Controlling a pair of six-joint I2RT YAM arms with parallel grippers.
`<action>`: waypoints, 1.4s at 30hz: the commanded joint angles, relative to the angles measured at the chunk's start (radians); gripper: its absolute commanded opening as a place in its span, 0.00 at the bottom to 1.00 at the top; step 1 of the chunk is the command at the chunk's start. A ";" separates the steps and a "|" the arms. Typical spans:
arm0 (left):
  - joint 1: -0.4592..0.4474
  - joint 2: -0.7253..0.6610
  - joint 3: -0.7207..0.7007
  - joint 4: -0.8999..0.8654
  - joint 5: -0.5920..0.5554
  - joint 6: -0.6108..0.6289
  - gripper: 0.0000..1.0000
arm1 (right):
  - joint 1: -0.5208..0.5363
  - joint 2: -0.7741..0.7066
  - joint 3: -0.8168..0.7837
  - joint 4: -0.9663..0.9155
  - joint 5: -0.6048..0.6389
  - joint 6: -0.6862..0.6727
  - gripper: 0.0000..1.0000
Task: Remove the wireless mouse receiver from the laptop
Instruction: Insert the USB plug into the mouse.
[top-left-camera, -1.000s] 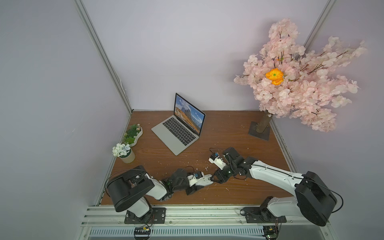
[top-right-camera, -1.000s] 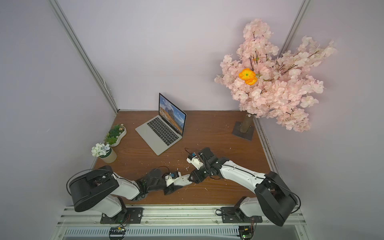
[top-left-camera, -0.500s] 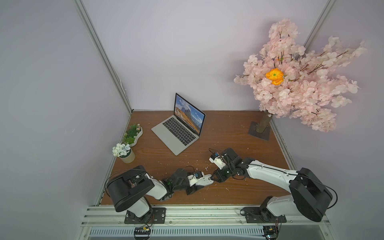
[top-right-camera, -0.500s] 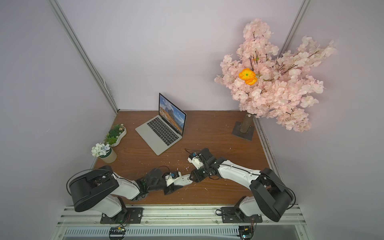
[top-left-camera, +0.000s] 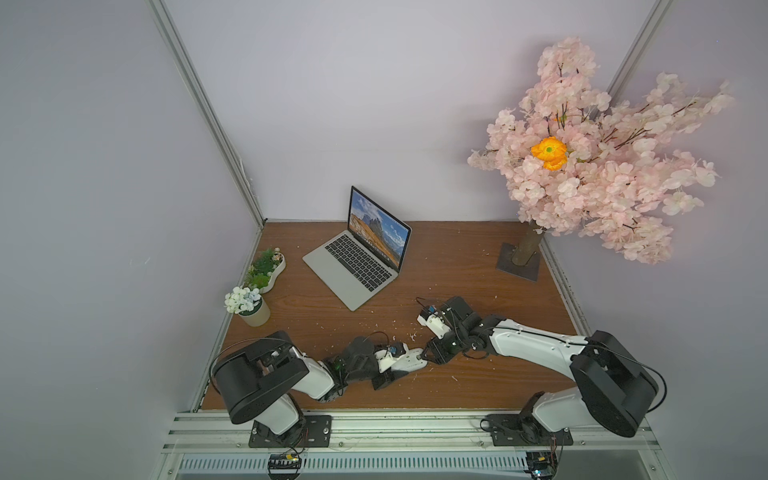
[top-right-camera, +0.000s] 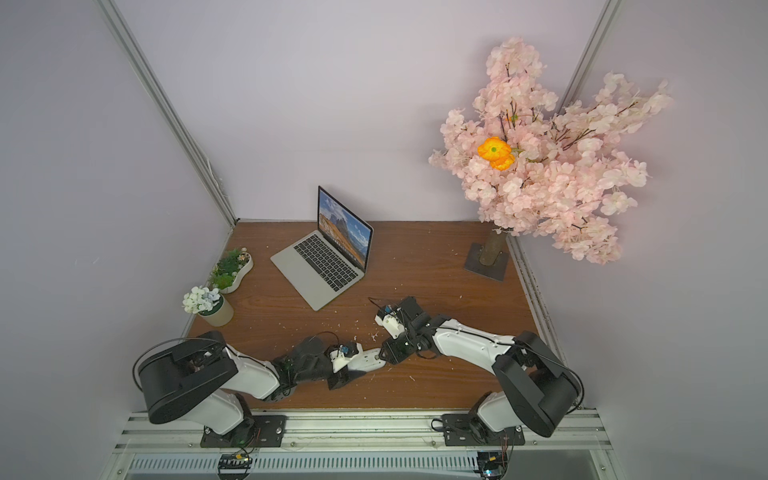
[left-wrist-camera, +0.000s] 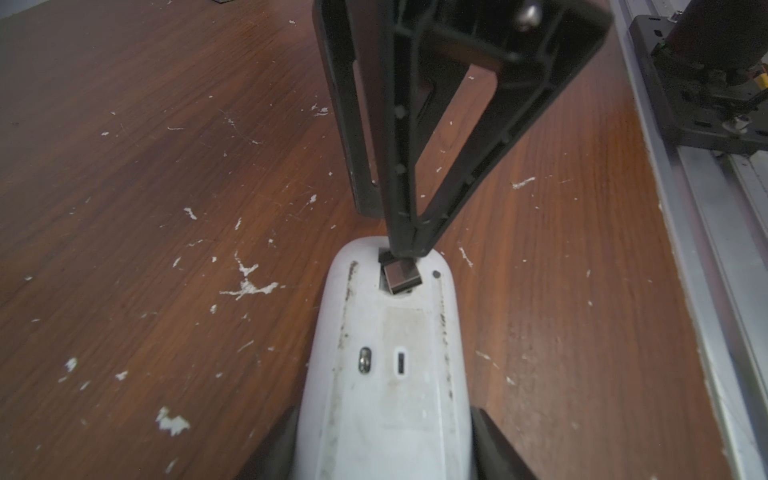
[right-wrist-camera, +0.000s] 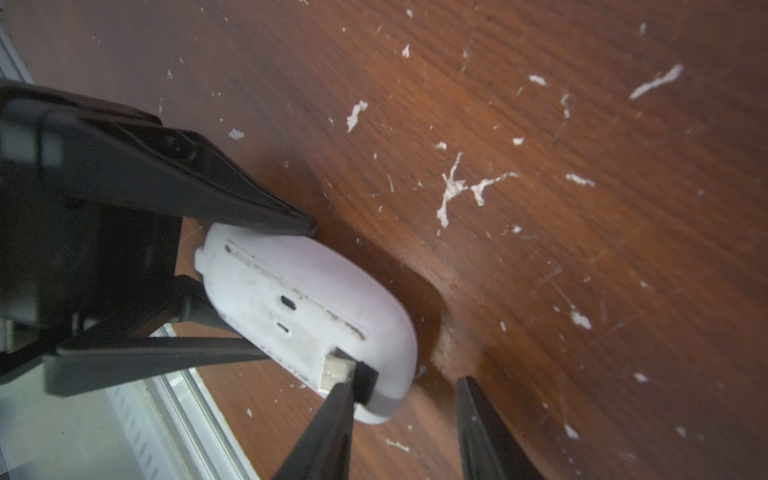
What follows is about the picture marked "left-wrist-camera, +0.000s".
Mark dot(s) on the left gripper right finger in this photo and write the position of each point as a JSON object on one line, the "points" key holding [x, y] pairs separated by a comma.
{"points": [[493, 456]]}

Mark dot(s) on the small black USB receiver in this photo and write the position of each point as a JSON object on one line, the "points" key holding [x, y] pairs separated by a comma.
{"points": [[397, 275]]}

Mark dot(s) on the aluminium rail frame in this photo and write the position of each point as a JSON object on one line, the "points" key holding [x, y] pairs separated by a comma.
{"points": [[715, 208]]}

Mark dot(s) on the white wireless mouse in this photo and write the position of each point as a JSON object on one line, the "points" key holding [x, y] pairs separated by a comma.
{"points": [[386, 394]]}

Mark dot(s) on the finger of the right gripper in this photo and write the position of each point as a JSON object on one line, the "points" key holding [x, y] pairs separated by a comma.
{"points": [[468, 90], [336, 48]]}

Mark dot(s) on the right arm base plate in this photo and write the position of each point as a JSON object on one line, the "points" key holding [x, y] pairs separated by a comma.
{"points": [[694, 113]]}

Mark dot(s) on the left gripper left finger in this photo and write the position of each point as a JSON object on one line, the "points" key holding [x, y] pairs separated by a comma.
{"points": [[273, 458]]}

